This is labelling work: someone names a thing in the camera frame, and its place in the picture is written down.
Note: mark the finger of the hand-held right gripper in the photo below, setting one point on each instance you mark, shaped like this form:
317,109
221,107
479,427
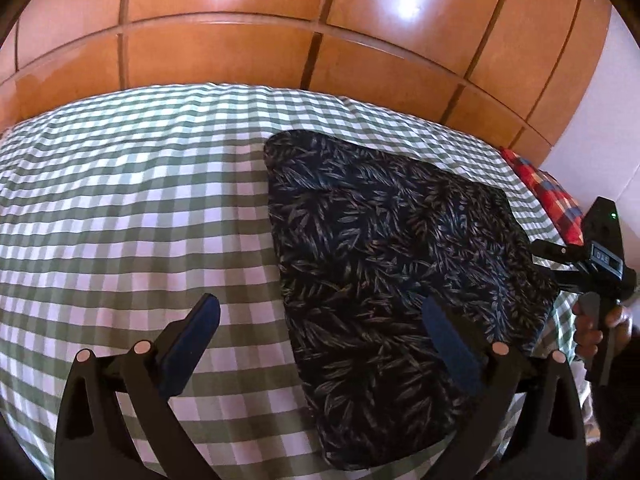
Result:
555,251

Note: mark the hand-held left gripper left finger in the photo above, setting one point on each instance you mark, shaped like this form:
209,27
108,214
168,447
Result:
192,345

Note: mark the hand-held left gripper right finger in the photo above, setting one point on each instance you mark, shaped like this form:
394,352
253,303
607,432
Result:
450,347

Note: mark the dark leaf-print pants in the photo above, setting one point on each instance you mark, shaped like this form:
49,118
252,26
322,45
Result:
390,270

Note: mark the person's right hand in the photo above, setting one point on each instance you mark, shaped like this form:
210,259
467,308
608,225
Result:
587,337

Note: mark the red plaid pillow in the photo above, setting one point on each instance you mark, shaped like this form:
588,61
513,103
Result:
550,195

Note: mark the green checked bedsheet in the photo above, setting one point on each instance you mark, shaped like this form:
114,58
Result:
140,200

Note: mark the wooden wardrobe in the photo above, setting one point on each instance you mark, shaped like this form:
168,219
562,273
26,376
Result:
300,25

